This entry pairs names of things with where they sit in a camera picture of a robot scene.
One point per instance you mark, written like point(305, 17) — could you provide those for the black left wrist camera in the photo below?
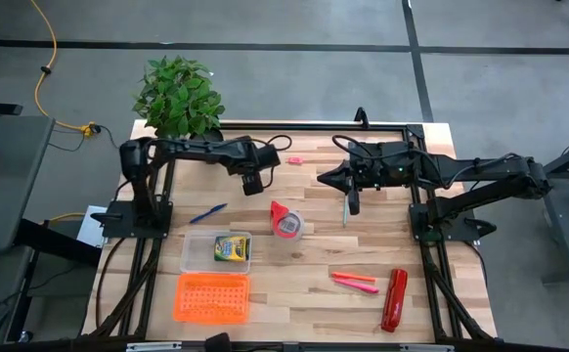
point(252, 185)

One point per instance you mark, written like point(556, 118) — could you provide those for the blue pen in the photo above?
point(208, 213)

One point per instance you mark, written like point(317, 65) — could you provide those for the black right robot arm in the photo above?
point(485, 166)

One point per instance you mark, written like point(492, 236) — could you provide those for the orange plastic lid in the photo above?
point(211, 298)

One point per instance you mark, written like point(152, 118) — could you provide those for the orange highlighter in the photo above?
point(353, 277)

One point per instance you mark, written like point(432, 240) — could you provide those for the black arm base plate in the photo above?
point(453, 227)
point(118, 220)

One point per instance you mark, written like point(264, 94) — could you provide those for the red tape dispenser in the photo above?
point(287, 222)

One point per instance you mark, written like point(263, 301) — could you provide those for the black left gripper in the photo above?
point(243, 156)

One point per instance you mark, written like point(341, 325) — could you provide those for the pink highlighter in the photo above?
point(358, 285)

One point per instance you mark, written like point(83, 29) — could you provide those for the grey side table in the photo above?
point(6, 181)

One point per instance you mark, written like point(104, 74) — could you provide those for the black aluminium rig frame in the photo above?
point(314, 126)

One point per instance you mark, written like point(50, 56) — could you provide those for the red stapler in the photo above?
point(394, 300)

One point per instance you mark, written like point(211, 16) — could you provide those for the black bracket stand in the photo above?
point(361, 116)

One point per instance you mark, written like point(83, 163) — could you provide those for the pink eraser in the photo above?
point(294, 160)

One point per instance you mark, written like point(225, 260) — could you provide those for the green potted plant black pot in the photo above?
point(179, 98)

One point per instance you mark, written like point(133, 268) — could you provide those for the clear plastic box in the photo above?
point(199, 254)

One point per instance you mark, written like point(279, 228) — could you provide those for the green yellow crayon box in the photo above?
point(232, 248)

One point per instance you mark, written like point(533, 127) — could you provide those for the white sheet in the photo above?
point(91, 230)

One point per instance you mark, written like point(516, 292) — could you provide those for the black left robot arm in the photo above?
point(191, 149)

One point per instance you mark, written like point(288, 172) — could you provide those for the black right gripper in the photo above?
point(380, 166)

